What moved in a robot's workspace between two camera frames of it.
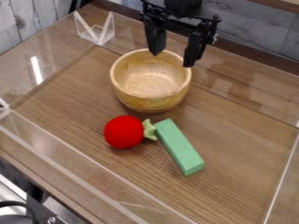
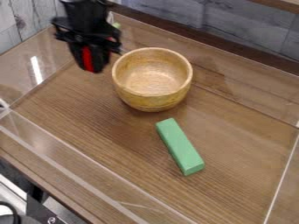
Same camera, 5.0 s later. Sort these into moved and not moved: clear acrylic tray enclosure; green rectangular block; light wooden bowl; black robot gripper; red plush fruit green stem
Moved: red plush fruit green stem; black robot gripper
Not moved: green rectangular block; light wooden bowl; clear acrylic tray enclosure
